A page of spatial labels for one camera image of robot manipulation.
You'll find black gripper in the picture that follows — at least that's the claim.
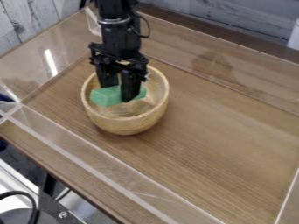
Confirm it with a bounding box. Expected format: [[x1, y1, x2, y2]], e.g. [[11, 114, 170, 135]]
[[89, 17, 149, 102]]

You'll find green rectangular block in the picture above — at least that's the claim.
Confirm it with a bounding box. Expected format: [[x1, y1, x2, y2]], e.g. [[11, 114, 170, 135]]
[[89, 84, 149, 108]]

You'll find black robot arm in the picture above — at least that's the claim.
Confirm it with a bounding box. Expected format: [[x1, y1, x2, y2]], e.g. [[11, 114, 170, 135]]
[[89, 0, 151, 102]]

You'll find brown wooden bowl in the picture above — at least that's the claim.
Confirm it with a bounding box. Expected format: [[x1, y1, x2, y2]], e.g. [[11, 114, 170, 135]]
[[81, 66, 170, 135]]

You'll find black metal table leg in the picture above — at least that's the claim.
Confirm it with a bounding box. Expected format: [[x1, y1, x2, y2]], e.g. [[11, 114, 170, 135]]
[[43, 174, 58, 197]]

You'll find clear acrylic corner bracket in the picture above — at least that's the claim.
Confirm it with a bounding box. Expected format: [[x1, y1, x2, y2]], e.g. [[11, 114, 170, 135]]
[[86, 7, 102, 37]]

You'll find clear acrylic tray wall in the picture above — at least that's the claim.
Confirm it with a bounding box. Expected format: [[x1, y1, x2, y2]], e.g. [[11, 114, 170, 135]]
[[0, 9, 299, 224]]

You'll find grey metal bracket with screw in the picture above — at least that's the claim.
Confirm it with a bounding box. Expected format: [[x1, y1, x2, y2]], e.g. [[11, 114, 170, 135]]
[[38, 192, 87, 224]]

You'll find black cable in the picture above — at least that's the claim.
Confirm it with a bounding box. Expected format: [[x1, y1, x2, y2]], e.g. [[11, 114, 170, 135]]
[[0, 190, 43, 224]]

